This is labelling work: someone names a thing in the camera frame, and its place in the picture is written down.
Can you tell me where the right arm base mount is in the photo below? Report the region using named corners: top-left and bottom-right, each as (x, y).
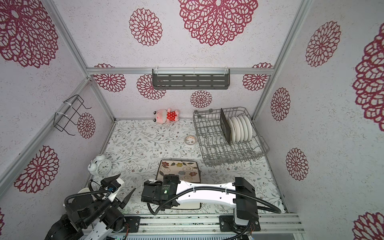
top-left (219, 215), bottom-right (261, 233)

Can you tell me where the white cup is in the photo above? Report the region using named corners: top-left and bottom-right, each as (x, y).
top-left (78, 188), bottom-right (90, 194)

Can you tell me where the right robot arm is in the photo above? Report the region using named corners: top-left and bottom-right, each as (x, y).
top-left (141, 175), bottom-right (259, 225)

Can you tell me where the grey wire dish rack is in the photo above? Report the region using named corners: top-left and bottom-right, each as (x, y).
top-left (193, 107), bottom-right (270, 166)

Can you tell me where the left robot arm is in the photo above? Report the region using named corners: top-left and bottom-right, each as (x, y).
top-left (45, 174), bottom-right (136, 240)

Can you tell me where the black square plate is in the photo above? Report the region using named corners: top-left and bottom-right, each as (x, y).
top-left (156, 160), bottom-right (201, 183)
top-left (220, 109), bottom-right (232, 145)

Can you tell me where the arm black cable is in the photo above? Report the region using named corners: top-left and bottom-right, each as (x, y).
top-left (63, 179), bottom-right (112, 208)
top-left (146, 185), bottom-right (283, 240)

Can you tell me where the tape roll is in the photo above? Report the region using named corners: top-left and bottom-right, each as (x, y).
top-left (184, 135), bottom-right (198, 146)

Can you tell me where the pink plush toy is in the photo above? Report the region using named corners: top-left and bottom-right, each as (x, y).
top-left (153, 108), bottom-right (180, 124)

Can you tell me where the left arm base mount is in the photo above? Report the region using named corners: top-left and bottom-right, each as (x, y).
top-left (123, 216), bottom-right (141, 233)

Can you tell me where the black wire wall rack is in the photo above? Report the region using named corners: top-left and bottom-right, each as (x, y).
top-left (53, 95), bottom-right (91, 136)

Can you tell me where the grey wall shelf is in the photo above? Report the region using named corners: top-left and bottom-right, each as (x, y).
top-left (152, 69), bottom-right (231, 90)

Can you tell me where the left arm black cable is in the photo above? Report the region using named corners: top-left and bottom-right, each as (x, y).
top-left (63, 179), bottom-right (112, 208)

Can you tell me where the white alarm clock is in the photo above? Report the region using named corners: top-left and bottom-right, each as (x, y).
top-left (87, 155), bottom-right (112, 177)

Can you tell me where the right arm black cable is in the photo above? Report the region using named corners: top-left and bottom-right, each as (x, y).
top-left (146, 185), bottom-right (283, 240)

